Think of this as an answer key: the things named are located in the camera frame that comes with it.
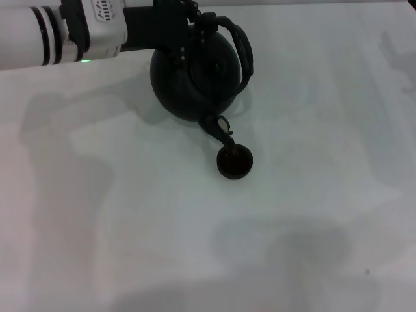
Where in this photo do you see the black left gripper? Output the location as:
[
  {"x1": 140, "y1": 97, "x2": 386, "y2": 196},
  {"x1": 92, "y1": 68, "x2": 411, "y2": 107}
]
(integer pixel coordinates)
[{"x1": 120, "y1": 0, "x2": 218, "y2": 64}]

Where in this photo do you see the black round teapot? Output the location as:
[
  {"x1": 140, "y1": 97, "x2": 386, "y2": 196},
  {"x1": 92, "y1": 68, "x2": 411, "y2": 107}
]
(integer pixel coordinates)
[{"x1": 149, "y1": 12, "x2": 255, "y2": 153}]

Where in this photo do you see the small dark teacup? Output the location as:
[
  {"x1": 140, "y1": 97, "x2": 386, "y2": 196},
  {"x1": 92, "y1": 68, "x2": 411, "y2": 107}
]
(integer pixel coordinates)
[{"x1": 216, "y1": 143, "x2": 254, "y2": 180}]

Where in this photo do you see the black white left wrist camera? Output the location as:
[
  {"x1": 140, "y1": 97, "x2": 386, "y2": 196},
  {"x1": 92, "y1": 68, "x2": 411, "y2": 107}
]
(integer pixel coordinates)
[{"x1": 59, "y1": 0, "x2": 129, "y2": 53}]

